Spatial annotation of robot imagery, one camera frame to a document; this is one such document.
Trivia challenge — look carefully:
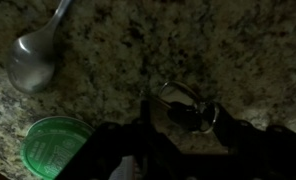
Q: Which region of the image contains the metal spoon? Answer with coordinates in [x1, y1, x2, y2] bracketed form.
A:
[6, 0, 74, 94]

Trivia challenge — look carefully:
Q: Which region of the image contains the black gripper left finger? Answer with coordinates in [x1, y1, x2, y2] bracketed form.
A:
[54, 99, 177, 180]

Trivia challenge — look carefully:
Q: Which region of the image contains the green plastic lid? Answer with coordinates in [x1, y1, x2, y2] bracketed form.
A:
[20, 115, 96, 180]

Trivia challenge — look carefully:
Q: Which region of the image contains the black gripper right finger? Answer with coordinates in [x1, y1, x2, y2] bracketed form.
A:
[213, 103, 296, 180]

